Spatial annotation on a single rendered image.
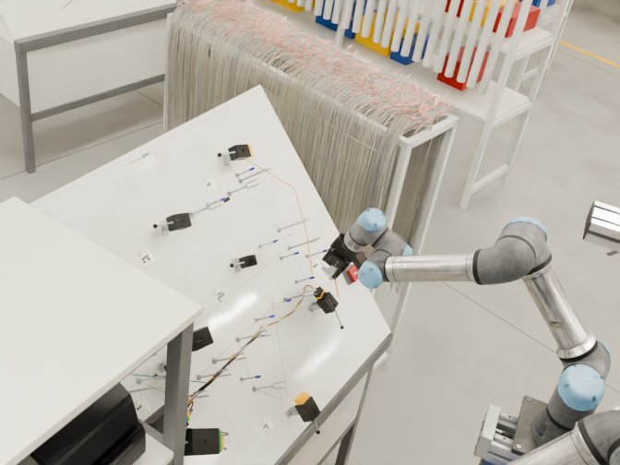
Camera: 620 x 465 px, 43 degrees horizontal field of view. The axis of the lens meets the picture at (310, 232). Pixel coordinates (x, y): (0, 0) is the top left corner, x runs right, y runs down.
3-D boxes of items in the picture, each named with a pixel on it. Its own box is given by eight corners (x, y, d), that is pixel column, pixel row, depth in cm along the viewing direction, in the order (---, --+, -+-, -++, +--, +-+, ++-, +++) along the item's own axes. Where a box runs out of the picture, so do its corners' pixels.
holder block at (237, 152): (204, 153, 247) (221, 145, 241) (230, 151, 255) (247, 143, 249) (208, 167, 246) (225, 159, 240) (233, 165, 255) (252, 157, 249)
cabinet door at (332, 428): (358, 417, 317) (376, 348, 293) (280, 511, 277) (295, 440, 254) (352, 414, 318) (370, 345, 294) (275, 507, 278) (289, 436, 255)
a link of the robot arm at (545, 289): (570, 403, 223) (482, 244, 212) (581, 371, 234) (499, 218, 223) (611, 397, 216) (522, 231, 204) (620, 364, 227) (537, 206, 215)
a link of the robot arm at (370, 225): (381, 233, 230) (359, 214, 230) (364, 252, 238) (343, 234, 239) (394, 219, 235) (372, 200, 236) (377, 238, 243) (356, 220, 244)
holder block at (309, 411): (300, 439, 247) (322, 437, 240) (281, 407, 244) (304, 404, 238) (308, 430, 250) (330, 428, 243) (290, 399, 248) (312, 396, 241)
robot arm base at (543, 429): (585, 426, 228) (598, 403, 222) (580, 465, 216) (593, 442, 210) (534, 407, 231) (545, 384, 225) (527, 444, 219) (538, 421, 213)
